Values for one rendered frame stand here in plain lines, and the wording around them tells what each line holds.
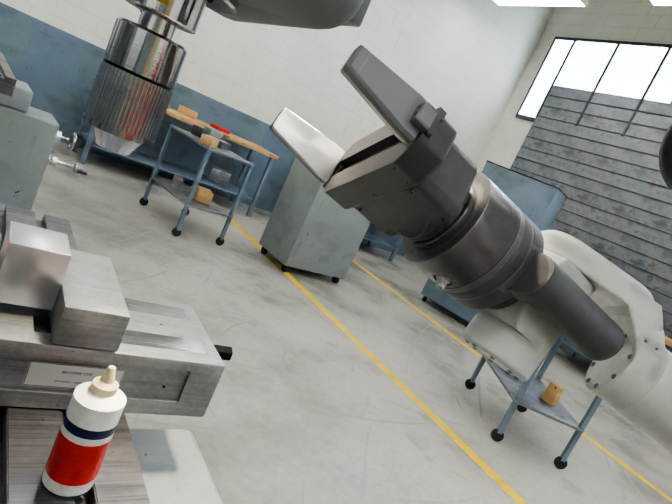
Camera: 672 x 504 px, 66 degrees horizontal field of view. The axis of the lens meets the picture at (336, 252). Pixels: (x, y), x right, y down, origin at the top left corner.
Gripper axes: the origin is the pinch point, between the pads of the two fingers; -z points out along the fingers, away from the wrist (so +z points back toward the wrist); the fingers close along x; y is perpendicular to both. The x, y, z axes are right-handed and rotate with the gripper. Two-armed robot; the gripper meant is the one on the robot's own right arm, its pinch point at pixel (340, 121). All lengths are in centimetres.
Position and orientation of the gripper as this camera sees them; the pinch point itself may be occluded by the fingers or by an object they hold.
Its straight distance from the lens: 37.1
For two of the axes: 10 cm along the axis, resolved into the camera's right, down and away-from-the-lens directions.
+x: 5.1, -1.2, -8.5
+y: -4.6, 8.0, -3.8
